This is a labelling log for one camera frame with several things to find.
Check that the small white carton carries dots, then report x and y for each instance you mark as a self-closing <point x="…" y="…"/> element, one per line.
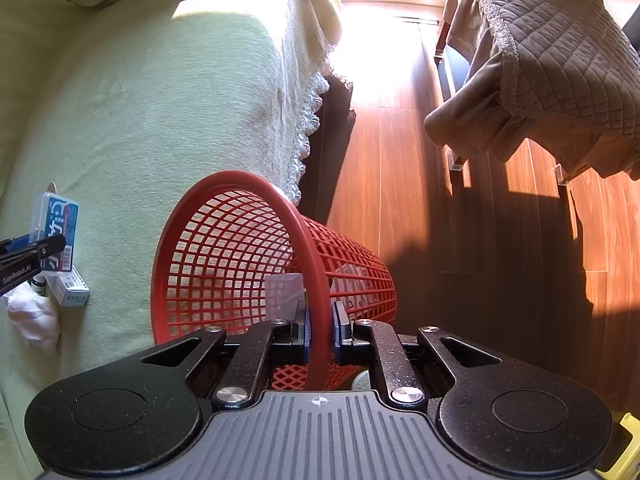
<point x="70" y="290"/>

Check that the blue and white box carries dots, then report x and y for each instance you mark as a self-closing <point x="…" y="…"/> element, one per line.
<point x="57" y="215"/>

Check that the white tissue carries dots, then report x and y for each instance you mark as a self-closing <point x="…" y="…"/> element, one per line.
<point x="32" y="320"/>

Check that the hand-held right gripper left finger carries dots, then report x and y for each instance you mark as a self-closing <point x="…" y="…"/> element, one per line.
<point x="301" y="332"/>

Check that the red plastic mesh basket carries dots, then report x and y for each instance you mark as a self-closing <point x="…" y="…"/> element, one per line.
<point x="225" y="240"/>

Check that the brown quilted cover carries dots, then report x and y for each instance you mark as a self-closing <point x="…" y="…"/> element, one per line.
<point x="550" y="35"/>

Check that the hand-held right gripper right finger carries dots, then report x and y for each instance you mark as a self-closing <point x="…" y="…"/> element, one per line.
<point x="339" y="332"/>

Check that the yellow plastic object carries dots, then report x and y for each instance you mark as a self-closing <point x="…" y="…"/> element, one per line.
<point x="627" y="455"/>

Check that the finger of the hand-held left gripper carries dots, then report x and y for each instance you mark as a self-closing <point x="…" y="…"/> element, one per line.
<point x="47" y="246"/>

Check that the small dark bottle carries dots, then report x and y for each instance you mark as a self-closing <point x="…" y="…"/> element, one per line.
<point x="37" y="287"/>

